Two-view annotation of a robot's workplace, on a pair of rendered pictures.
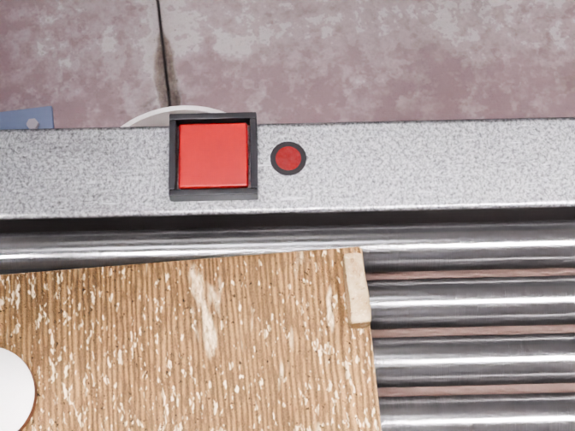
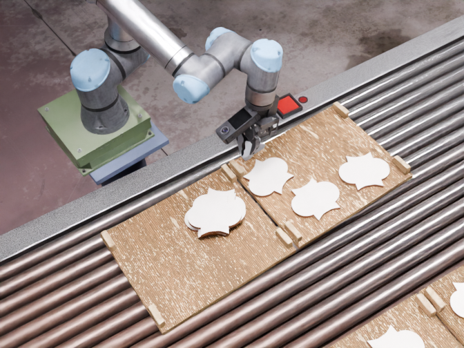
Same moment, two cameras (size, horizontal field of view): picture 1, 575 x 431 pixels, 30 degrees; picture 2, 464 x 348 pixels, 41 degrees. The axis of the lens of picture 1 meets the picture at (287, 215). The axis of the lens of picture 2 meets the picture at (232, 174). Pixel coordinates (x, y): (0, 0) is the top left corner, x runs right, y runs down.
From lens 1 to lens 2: 1.31 m
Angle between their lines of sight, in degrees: 23
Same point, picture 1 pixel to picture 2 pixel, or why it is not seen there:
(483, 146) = (344, 77)
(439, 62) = not seen: hidden behind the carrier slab
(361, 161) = (320, 92)
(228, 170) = (292, 105)
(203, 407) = (324, 148)
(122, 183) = not seen: hidden behind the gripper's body
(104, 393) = (300, 156)
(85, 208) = not seen: hidden behind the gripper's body
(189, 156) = (281, 107)
